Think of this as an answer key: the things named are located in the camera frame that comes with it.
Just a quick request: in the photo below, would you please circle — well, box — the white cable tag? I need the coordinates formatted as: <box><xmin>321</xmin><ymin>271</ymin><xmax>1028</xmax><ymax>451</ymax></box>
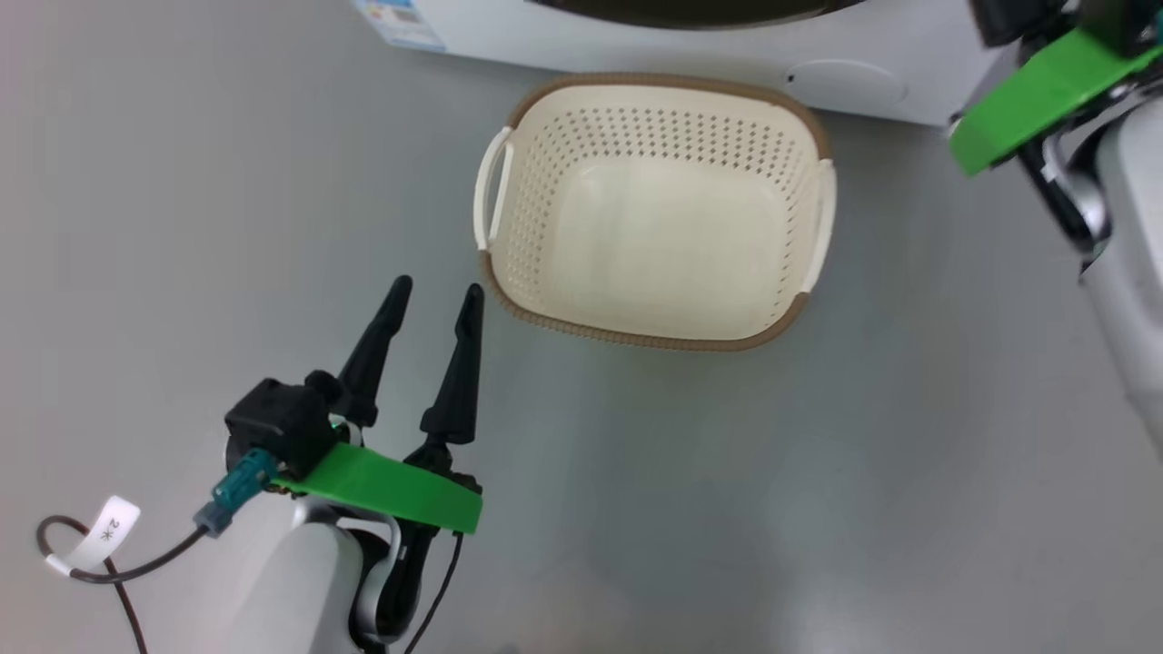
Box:
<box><xmin>45</xmin><ymin>495</ymin><xmax>142</xmax><ymax>578</ymax></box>

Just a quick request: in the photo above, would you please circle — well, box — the blue energy label sticker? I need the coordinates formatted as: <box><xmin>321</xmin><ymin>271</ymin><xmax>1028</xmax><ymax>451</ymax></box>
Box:
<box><xmin>353</xmin><ymin>0</ymin><xmax>446</xmax><ymax>52</ymax></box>

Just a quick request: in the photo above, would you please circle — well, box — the cream perforated laundry basket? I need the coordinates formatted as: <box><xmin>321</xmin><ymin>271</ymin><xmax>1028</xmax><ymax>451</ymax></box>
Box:
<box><xmin>472</xmin><ymin>73</ymin><xmax>837</xmax><ymax>353</ymax></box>

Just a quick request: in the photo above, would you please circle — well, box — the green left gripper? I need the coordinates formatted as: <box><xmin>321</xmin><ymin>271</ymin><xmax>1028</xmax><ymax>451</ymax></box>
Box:
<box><xmin>273</xmin><ymin>275</ymin><xmax>485</xmax><ymax>534</ymax></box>

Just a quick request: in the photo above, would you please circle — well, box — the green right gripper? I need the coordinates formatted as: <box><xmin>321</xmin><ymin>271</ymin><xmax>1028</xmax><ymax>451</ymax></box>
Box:
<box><xmin>948</xmin><ymin>0</ymin><xmax>1163</xmax><ymax>178</ymax></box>

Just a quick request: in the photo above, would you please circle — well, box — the thin black cable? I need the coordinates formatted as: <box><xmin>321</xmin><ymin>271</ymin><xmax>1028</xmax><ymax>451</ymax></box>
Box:
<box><xmin>404</xmin><ymin>531</ymin><xmax>464</xmax><ymax>654</ymax></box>

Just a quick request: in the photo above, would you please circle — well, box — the black cable with teal connector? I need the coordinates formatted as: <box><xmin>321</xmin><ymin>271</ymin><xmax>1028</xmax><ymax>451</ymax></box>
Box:
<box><xmin>36</xmin><ymin>448</ymin><xmax>278</xmax><ymax>654</ymax></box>

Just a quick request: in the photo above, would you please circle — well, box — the black round glass washer door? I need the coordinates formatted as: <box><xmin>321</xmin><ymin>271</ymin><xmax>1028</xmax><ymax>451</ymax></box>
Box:
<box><xmin>527</xmin><ymin>0</ymin><xmax>869</xmax><ymax>30</ymax></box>

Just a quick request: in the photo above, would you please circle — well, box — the round white filter cover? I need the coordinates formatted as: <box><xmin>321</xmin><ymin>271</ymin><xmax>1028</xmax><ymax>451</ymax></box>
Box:
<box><xmin>786</xmin><ymin>59</ymin><xmax>910</xmax><ymax>105</ymax></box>

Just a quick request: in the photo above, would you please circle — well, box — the white front-load washing machine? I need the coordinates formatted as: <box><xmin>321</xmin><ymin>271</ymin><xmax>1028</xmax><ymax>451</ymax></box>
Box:
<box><xmin>350</xmin><ymin>0</ymin><xmax>1000</xmax><ymax>128</ymax></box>

